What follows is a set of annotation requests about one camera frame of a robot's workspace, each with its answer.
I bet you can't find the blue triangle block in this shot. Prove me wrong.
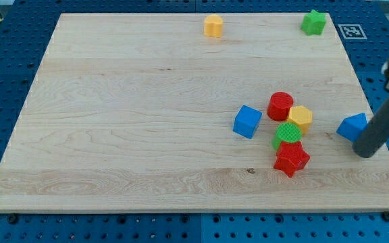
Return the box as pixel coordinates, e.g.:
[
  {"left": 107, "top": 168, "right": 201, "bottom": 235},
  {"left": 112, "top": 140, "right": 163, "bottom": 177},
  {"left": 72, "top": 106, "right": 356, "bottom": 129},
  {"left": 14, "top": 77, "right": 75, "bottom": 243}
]
[{"left": 336, "top": 113, "right": 367, "bottom": 142}]

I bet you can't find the yellow hexagon block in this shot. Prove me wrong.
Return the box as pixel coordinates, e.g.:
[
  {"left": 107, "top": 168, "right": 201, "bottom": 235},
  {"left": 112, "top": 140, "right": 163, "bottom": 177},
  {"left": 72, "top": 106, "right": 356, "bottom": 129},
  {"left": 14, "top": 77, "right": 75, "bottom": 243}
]
[{"left": 286, "top": 105, "right": 313, "bottom": 135}]

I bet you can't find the wooden board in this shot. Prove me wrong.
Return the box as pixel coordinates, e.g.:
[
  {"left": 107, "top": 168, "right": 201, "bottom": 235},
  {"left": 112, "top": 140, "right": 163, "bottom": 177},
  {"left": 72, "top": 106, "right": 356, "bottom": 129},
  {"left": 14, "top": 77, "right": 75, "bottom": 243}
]
[{"left": 0, "top": 13, "right": 389, "bottom": 213}]

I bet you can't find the blue cube block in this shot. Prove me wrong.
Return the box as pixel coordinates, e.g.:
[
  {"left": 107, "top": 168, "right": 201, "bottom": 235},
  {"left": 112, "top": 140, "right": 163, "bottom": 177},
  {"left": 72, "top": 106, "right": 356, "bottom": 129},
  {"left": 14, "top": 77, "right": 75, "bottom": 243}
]
[{"left": 233, "top": 105, "right": 262, "bottom": 139}]

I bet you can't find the red cylinder block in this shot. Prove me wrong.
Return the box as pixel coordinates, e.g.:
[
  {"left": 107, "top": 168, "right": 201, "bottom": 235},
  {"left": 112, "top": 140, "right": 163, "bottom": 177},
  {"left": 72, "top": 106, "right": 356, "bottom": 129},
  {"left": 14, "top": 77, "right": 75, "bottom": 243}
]
[{"left": 267, "top": 92, "right": 294, "bottom": 122}]

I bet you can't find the green cylinder block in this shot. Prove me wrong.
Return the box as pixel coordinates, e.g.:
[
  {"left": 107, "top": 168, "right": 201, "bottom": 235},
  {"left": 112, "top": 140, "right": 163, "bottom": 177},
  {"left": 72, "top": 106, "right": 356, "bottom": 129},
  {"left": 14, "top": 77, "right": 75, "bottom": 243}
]
[{"left": 271, "top": 122, "right": 302, "bottom": 150}]

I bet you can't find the yellow heart block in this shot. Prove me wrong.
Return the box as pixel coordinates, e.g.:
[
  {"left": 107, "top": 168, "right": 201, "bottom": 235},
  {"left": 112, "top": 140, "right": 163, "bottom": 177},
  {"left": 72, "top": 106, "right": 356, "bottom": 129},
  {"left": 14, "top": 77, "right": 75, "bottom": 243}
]
[{"left": 203, "top": 14, "right": 224, "bottom": 38}]

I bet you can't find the red star block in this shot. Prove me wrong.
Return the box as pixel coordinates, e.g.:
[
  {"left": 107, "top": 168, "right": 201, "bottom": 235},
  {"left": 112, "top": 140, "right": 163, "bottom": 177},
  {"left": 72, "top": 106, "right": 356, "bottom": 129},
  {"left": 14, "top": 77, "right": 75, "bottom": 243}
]
[{"left": 274, "top": 141, "right": 311, "bottom": 178}]

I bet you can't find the green star block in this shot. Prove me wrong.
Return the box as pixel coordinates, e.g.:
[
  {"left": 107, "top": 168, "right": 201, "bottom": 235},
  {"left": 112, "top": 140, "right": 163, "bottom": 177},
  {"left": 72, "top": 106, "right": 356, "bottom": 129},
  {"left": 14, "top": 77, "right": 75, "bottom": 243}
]
[{"left": 301, "top": 9, "right": 326, "bottom": 36}]

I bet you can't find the white fiducial marker tag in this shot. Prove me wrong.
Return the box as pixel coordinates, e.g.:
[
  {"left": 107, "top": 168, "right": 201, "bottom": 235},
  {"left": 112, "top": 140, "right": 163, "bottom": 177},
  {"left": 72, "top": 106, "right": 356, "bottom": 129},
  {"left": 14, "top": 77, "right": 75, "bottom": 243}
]
[{"left": 338, "top": 24, "right": 367, "bottom": 40}]

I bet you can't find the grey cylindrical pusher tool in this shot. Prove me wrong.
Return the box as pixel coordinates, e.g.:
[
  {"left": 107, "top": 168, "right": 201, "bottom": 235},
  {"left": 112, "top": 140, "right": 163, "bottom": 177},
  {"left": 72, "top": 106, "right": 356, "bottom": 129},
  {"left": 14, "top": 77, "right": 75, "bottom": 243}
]
[{"left": 352, "top": 97, "right": 389, "bottom": 158}]

